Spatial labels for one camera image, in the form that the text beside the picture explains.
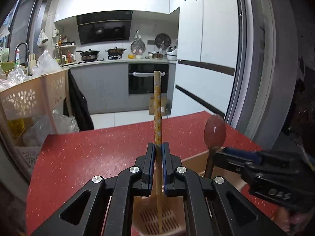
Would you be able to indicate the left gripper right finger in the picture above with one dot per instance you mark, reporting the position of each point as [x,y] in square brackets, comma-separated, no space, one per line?
[212,206]

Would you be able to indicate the pot with lid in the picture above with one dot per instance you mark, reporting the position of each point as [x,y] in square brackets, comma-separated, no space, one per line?
[115,53]

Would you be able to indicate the steel spoon dark handle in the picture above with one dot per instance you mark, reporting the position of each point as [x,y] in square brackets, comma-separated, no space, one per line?
[214,137]

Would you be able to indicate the dark hanging garment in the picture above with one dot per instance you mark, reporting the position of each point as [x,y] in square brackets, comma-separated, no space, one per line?
[79,106]

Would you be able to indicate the black wok on stove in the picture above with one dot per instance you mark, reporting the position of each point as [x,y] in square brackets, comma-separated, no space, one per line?
[88,56]

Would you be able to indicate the hanging steamer rack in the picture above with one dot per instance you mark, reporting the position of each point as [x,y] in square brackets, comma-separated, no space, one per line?
[138,46]

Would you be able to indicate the black range hood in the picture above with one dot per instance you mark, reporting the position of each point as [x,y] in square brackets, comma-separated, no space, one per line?
[104,26]

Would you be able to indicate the black kitchen faucet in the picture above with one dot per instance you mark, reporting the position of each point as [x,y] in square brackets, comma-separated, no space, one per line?
[24,58]

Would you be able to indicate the white plastic bag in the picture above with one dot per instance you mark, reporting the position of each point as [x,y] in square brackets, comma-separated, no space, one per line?
[42,38]

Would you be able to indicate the white refrigerator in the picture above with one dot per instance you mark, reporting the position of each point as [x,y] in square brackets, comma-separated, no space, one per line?
[207,56]

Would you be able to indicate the pink plastic storage rack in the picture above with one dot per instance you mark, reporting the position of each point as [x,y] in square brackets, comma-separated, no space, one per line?
[36,97]

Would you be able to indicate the pink plastic utensil holder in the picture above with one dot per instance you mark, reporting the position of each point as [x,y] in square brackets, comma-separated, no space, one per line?
[145,217]

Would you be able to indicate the wooden chopstick patterned end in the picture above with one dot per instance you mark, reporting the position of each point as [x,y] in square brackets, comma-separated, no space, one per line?
[158,143]

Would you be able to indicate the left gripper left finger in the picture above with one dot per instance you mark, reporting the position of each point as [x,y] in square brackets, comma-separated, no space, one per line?
[103,206]

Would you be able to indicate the person right hand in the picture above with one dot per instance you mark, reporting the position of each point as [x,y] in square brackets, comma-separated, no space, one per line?
[297,224]

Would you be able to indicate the small saucepan on counter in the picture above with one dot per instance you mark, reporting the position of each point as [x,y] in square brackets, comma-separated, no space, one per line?
[155,55]

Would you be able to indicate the round black trivet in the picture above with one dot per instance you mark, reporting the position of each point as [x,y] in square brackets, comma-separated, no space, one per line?
[162,41]

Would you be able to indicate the black built-in oven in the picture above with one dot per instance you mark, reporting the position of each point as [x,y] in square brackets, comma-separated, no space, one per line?
[140,77]

